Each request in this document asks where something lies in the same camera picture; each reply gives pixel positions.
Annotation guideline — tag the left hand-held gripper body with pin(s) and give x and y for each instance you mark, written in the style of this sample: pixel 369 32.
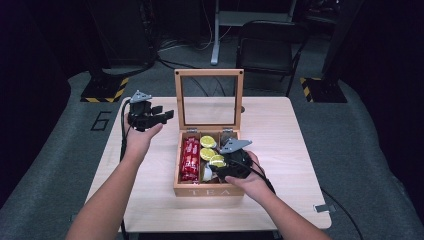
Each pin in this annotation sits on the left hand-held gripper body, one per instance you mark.
pixel 141 115

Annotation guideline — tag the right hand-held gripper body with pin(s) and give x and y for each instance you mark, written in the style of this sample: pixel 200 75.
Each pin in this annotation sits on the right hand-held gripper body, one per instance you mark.
pixel 237 163

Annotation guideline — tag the yellow lidded capsule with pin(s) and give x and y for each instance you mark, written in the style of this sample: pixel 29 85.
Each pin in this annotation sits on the yellow lidded capsule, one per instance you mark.
pixel 207 154
pixel 217 161
pixel 208 141

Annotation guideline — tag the wooden box with glass lid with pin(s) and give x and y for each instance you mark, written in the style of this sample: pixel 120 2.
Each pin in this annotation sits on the wooden box with glass lid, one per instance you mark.
pixel 206 190

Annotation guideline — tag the person's right hand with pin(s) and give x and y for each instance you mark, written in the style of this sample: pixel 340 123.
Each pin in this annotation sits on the person's right hand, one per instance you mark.
pixel 255 185

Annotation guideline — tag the person's left hand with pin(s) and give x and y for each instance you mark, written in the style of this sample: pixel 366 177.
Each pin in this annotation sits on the person's left hand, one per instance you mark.
pixel 138 143

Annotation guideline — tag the white capsule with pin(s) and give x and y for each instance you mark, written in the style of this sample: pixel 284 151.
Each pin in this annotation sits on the white capsule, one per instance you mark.
pixel 206 175

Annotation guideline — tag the red sachet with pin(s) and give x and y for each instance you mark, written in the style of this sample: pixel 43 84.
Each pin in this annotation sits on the red sachet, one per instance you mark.
pixel 186 160
pixel 195 158

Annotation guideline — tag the yellow black striped stand base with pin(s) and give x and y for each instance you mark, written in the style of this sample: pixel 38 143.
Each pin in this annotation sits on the yellow black striped stand base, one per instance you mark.
pixel 105 91
pixel 320 91

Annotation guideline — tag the black folding chair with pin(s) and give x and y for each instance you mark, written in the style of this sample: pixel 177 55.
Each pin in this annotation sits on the black folding chair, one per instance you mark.
pixel 270 50

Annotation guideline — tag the white metal desk frame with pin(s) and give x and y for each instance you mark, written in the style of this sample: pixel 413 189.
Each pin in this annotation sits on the white metal desk frame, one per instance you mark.
pixel 215 36

